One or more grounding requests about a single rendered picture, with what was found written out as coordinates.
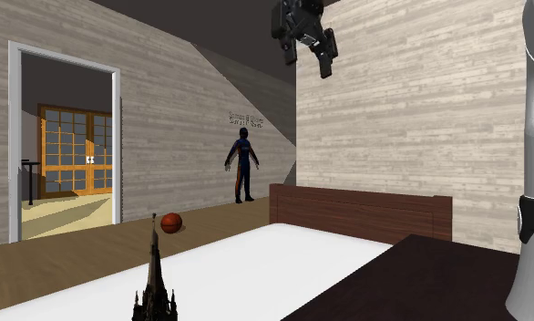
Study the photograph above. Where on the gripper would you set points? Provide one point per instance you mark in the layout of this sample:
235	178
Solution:
299	17

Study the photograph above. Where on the small black side table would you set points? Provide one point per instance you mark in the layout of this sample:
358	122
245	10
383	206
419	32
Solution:
29	166

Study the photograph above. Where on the dark tower figure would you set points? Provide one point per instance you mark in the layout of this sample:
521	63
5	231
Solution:
155	289

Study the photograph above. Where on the dark robot stand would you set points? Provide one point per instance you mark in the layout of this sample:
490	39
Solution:
409	284

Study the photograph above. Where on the white bed with brown headboard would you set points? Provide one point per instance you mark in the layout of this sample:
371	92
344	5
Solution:
258	271

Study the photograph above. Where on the white door frame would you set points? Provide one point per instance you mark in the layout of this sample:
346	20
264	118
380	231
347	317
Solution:
14	142

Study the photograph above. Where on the orange basketball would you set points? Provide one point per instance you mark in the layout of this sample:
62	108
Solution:
171	223

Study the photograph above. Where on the person figure in dark suit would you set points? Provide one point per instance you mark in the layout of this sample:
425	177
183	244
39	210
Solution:
243	164

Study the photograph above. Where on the wooden glass-paned double door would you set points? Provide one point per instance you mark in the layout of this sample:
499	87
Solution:
71	151

